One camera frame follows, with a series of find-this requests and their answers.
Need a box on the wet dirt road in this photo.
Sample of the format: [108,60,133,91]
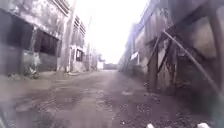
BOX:
[0,69,224,128]

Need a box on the dark building with wooden struts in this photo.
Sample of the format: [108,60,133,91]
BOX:
[118,0,224,101]

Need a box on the weathered grey building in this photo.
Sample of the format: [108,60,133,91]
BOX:
[0,0,88,78]

